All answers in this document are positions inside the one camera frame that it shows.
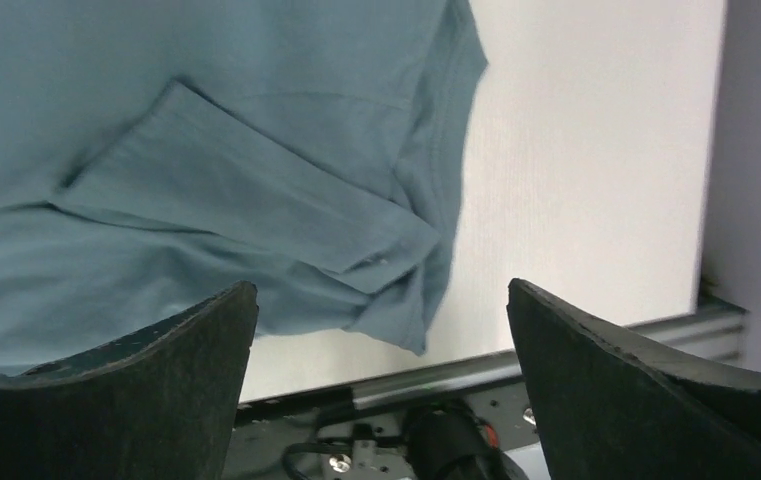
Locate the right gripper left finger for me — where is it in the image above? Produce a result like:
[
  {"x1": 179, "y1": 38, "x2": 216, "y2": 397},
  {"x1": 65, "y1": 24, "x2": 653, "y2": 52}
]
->
[{"x1": 0, "y1": 282, "x2": 258, "y2": 479}]

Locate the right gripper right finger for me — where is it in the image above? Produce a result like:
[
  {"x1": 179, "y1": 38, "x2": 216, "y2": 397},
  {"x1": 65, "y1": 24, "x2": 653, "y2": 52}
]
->
[{"x1": 507, "y1": 279, "x2": 761, "y2": 479}]

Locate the grey-blue t-shirt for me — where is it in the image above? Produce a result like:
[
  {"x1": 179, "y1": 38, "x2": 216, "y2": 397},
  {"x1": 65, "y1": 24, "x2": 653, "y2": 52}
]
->
[{"x1": 0, "y1": 1, "x2": 487, "y2": 375}]

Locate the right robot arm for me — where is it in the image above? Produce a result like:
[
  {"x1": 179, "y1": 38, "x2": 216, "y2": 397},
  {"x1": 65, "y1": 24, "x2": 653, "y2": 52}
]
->
[{"x1": 0, "y1": 279, "x2": 761, "y2": 479}]

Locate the aluminium frame rail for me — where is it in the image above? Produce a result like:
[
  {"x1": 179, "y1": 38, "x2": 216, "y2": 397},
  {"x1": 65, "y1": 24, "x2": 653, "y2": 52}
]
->
[{"x1": 239, "y1": 298, "x2": 748, "y2": 410}]

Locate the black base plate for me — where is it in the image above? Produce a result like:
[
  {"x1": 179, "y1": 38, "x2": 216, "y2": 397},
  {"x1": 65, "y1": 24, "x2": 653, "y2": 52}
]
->
[{"x1": 221, "y1": 378, "x2": 550, "y2": 479}]

